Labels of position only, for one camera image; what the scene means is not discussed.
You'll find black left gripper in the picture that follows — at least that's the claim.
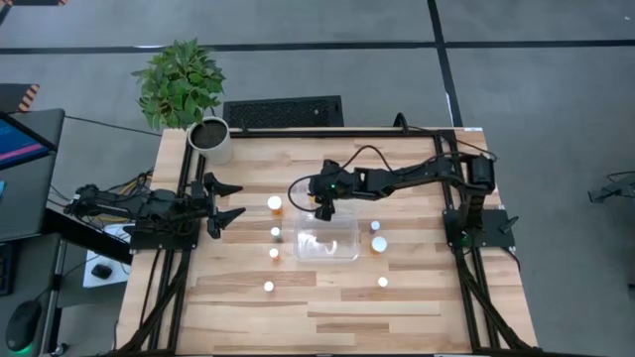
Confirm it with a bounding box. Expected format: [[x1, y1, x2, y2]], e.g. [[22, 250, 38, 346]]
[[190, 172, 247, 241]]

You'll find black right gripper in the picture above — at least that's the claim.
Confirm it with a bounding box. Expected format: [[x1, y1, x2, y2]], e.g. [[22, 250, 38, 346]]
[[315, 159, 356, 223]]

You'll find clear plastic bin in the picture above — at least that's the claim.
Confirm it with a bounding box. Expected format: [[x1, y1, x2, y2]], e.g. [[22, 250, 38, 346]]
[[292, 210, 361, 263]]

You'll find beige plant pot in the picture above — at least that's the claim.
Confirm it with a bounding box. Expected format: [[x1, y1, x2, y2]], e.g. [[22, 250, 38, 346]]
[[187, 115, 234, 166]]

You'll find green leafy plant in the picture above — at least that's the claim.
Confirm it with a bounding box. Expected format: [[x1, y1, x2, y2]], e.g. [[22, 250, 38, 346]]
[[130, 38, 228, 132]]

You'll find white paper sheet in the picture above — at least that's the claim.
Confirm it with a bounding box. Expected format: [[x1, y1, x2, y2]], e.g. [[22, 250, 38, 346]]
[[81, 222, 134, 290]]

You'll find computer monitor blue screen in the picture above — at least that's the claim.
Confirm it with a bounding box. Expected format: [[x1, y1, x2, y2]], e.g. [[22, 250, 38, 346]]
[[0, 111, 60, 173]]

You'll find hazard striped black panel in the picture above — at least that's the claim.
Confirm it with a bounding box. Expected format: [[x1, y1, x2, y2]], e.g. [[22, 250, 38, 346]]
[[0, 82, 41, 114]]

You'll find large black computer mouse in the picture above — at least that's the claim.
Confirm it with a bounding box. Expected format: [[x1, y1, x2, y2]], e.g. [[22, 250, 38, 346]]
[[4, 298, 44, 354]]

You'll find black tripod stand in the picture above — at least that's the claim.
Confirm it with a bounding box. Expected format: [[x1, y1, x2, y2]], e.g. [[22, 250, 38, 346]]
[[586, 170, 635, 204]]

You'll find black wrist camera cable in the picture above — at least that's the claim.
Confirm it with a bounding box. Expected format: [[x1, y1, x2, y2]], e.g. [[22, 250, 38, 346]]
[[287, 175, 319, 215]]

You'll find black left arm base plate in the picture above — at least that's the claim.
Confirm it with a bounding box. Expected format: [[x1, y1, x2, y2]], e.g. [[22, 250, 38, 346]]
[[128, 217, 200, 252]]

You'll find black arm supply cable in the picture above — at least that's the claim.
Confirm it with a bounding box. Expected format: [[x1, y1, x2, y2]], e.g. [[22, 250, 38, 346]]
[[393, 112, 498, 163]]

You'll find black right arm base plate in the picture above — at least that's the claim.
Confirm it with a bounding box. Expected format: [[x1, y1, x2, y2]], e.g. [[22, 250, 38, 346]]
[[442, 207, 517, 250]]

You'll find black clamp handle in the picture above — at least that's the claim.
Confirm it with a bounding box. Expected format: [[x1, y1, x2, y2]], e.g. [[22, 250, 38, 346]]
[[498, 214, 521, 235]]

